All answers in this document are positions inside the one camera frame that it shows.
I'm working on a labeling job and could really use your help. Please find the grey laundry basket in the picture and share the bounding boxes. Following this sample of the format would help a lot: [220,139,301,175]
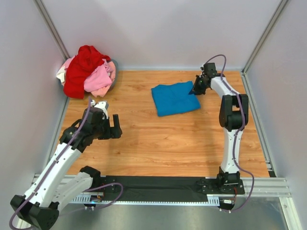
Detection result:
[109,59,119,91]

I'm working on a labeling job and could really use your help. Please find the blue t shirt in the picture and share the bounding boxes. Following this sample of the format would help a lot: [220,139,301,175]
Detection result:
[151,81,201,117]

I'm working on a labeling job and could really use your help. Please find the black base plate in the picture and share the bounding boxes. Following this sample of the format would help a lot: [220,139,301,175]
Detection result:
[90,176,245,203]

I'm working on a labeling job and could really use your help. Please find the grey slotted cable duct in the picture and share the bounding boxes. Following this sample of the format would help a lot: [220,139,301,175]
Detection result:
[69,193,220,206]

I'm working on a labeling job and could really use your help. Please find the right aluminium corner post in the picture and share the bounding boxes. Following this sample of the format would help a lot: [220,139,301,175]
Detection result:
[241,0,290,74]

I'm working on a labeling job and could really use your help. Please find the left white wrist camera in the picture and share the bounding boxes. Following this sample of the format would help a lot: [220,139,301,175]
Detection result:
[93,101,109,119]

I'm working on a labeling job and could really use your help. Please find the pink t shirt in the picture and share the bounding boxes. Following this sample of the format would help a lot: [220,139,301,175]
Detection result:
[56,55,116,99]

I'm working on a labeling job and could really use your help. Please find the left aluminium corner post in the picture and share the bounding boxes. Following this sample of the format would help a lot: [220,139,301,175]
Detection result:
[33,0,70,59]

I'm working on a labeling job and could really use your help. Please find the aluminium corner post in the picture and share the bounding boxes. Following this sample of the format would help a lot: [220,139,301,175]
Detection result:
[33,0,70,59]
[241,0,290,74]

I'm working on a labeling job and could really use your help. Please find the white t shirt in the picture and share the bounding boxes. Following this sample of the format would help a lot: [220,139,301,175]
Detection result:
[56,66,66,85]

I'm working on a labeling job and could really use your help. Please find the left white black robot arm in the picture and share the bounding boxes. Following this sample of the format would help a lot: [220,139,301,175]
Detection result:
[9,102,123,230]

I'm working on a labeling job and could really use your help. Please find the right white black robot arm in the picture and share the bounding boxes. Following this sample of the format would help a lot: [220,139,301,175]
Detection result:
[189,63,249,194]

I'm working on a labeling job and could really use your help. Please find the red t shirt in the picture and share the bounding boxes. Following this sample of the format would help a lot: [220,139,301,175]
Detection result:
[63,45,112,99]

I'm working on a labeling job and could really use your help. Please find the aluminium frame rail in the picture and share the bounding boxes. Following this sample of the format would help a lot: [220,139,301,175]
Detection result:
[32,174,291,197]

